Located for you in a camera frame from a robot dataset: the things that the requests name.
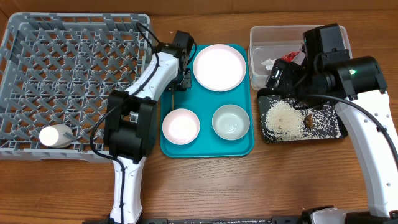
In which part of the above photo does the red snack wrapper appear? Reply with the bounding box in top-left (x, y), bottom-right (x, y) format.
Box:
top-left (281, 51), bottom-right (301, 63)

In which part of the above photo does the white tissue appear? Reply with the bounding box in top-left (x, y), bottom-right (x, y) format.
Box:
top-left (261, 58), bottom-right (276, 71)

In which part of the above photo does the small white pink plate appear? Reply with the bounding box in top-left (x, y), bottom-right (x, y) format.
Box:
top-left (162, 108), bottom-right (200, 145)

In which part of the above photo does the bowl of rice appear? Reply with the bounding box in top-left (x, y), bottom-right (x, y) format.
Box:
top-left (211, 104), bottom-right (250, 141)

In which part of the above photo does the white cup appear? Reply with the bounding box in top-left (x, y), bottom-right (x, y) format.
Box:
top-left (39, 124), bottom-right (73, 148)

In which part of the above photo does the wooden chopstick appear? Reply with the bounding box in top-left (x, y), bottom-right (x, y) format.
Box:
top-left (172, 92), bottom-right (175, 111)

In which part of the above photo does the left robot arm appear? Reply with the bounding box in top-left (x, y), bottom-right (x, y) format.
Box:
top-left (102, 39), bottom-right (197, 223)

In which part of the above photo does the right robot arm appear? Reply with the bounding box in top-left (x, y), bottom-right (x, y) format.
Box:
top-left (257, 54), bottom-right (397, 223)

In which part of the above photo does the grey dishwasher rack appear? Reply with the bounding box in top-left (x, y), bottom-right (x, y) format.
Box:
top-left (1, 12), bottom-right (152, 162)

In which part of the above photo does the teal serving tray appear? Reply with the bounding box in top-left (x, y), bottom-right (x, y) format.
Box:
top-left (160, 44), bottom-right (255, 159)

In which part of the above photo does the large white plate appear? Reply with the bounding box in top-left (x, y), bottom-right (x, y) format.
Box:
top-left (193, 44), bottom-right (246, 92)

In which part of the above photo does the black tray bin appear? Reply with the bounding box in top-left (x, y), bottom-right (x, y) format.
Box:
top-left (256, 88), bottom-right (349, 144)

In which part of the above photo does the clear plastic bin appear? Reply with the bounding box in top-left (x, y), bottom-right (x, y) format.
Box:
top-left (249, 25), bottom-right (352, 90)

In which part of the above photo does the spilled rice pile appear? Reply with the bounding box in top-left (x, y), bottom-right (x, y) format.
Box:
top-left (261, 98), bottom-right (341, 141)

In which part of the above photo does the brown food lump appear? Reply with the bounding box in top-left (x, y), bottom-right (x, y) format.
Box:
top-left (304, 114), bottom-right (314, 129)

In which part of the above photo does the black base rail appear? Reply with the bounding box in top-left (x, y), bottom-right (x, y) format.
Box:
top-left (82, 214), bottom-right (312, 224)

